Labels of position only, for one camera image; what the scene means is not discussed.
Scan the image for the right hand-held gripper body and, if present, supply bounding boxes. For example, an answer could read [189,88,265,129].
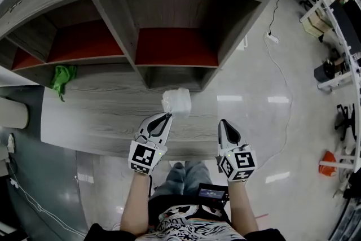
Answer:
[215,143,258,183]

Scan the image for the long white floor cable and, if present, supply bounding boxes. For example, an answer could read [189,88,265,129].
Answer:
[255,36,294,170]

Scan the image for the green cloth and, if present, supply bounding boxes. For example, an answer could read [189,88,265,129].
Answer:
[50,64,78,103]

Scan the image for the white power strip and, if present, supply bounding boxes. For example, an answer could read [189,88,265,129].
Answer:
[264,32,280,44]

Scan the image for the white tissues pack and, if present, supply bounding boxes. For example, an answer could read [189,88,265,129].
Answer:
[161,87,192,119]

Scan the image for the black floor cable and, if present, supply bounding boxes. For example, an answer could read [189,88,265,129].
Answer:
[267,0,287,35]

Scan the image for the person's left forearm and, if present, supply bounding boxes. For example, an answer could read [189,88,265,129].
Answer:
[120,172,152,238]

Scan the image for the thin white cable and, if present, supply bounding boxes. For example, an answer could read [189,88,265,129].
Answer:
[8,174,86,238]

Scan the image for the black office chair base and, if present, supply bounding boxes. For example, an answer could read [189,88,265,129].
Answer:
[334,103,358,142]

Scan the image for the orange bag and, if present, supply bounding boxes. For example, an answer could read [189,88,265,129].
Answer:
[318,150,338,177]

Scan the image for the black screen device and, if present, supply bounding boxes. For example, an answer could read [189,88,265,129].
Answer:
[197,182,230,204]

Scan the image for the large black computer monitor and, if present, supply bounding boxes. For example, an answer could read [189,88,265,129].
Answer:
[329,0,361,49]

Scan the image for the person's right forearm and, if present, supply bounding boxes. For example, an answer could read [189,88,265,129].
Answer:
[227,180,259,235]

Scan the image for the white cylindrical bin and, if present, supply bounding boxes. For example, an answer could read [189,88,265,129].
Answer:
[0,96,30,130]

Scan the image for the grey wood-grain table top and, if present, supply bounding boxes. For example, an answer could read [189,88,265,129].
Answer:
[40,63,226,162]

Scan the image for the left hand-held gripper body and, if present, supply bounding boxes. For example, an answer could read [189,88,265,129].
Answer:
[128,134,168,176]

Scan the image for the stacked cardboard boxes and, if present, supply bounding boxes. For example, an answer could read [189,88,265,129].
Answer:
[303,8,334,38]

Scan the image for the person's grey trousers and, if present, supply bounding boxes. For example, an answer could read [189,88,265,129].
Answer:
[149,160,211,201]

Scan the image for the black waste bin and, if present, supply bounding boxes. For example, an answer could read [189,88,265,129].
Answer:
[314,60,340,84]

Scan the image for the person's patterned shirt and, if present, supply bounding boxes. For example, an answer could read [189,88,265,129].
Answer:
[135,203,246,241]

